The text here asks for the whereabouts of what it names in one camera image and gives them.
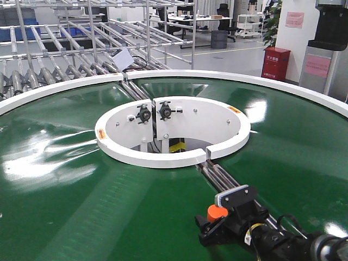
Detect white inner conveyor ring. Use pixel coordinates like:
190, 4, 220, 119
94, 96, 251, 169

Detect black water dispenser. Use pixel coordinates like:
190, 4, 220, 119
299, 1, 347, 102

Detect steel roller rack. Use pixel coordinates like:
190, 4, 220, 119
1, 1, 196, 100

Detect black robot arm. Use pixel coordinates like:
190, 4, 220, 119
195, 201, 347, 260

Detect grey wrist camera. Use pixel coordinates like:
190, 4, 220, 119
214, 184, 258, 209

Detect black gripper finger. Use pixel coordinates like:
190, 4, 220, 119
195, 215, 212, 231
198, 219, 231, 247

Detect green round conveyor belt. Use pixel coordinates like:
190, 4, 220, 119
1, 77, 347, 260

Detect white outer conveyor rim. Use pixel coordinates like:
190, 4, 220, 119
1, 70, 347, 117

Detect steel conveyor roller seam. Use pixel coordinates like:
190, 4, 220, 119
201, 160, 284, 231

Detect red fire extinguisher box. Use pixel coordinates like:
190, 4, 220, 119
261, 47, 290, 81

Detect orange cylindrical capacitor 4680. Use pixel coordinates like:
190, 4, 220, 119
207, 204, 228, 222

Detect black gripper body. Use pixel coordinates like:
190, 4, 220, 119
214, 200, 269, 242

